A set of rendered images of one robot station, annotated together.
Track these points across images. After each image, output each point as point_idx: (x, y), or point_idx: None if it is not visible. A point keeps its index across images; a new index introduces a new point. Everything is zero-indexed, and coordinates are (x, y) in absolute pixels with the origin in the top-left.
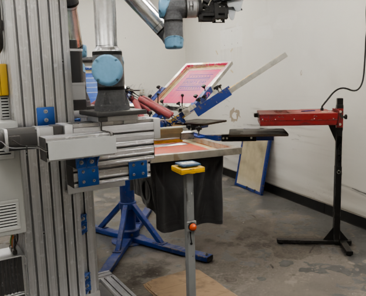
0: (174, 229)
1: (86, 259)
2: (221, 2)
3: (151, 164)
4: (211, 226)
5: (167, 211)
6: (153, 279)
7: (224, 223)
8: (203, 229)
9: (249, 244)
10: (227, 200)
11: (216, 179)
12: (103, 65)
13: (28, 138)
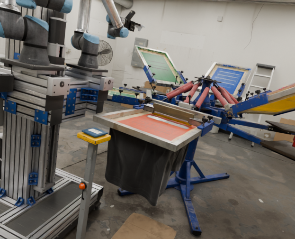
0: (117, 184)
1: (37, 164)
2: None
3: None
4: (248, 214)
5: (115, 168)
6: (141, 214)
7: (264, 220)
8: (238, 212)
9: None
10: None
11: (157, 164)
12: None
13: None
